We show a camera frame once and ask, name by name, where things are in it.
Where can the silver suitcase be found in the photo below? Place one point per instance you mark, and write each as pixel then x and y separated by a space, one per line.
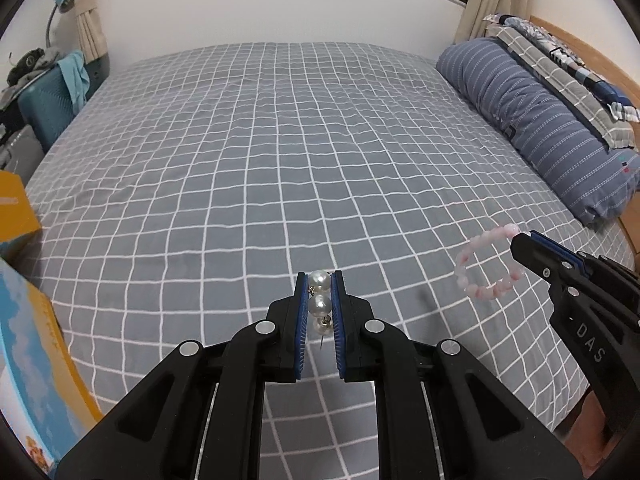
pixel 20 152

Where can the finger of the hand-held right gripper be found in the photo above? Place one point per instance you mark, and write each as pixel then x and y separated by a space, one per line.
pixel 532 255
pixel 560 249

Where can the grey cloth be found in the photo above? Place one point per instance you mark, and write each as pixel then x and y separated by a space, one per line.
pixel 54 57

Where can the grey checked bed sheet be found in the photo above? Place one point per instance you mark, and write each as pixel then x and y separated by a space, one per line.
pixel 300 160

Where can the black bag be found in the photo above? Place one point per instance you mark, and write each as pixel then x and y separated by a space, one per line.
pixel 30 60

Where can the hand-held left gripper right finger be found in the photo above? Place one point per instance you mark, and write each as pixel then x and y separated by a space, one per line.
pixel 336 320

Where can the blue striped pillow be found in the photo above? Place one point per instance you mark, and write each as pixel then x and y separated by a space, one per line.
pixel 525 110

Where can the printed cardboard box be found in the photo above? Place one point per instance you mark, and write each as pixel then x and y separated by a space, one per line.
pixel 30 340

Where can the folded patchwork quilt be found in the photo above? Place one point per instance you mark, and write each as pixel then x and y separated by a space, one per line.
pixel 560 60

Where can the light blue cloth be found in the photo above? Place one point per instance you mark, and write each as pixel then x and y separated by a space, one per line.
pixel 72 77

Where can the teal suitcase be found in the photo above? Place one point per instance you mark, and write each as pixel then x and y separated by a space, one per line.
pixel 45 105

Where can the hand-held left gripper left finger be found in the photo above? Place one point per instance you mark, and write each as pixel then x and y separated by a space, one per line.
pixel 301 320

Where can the pearl earrings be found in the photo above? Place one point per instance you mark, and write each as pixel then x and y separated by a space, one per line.
pixel 320 305

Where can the beige tied curtain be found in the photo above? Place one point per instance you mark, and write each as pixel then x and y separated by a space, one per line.
pixel 90 25

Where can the blue desk lamp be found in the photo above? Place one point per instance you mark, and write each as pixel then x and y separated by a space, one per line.
pixel 64 0

